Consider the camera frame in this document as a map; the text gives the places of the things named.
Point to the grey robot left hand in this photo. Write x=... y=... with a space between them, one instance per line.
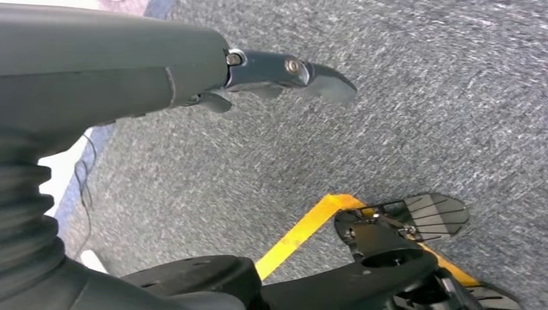
x=107 y=64

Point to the black robot left leg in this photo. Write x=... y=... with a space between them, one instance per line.
x=342 y=278

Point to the black robot foot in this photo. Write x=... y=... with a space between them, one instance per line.
x=432 y=214
x=492 y=297

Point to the black robot left foot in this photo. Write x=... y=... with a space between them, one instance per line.
x=432 y=214

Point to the yellow floor tape square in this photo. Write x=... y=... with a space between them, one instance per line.
x=299 y=231

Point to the black robot right foot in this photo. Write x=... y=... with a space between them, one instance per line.
x=492 y=297

